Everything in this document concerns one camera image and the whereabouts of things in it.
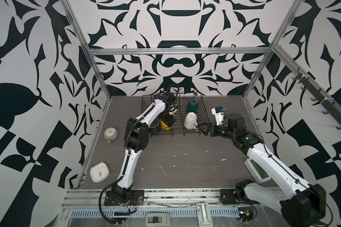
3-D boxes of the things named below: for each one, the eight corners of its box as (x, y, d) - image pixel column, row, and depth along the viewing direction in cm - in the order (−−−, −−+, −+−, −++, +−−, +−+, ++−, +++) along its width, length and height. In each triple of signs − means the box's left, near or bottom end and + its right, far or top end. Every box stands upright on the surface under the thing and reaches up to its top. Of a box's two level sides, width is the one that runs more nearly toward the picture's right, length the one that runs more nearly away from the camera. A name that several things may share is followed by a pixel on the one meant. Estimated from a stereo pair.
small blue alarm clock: (104, 145, 99) (99, 139, 93) (110, 132, 105) (106, 126, 99) (113, 146, 98) (109, 140, 92) (119, 133, 105) (116, 127, 98)
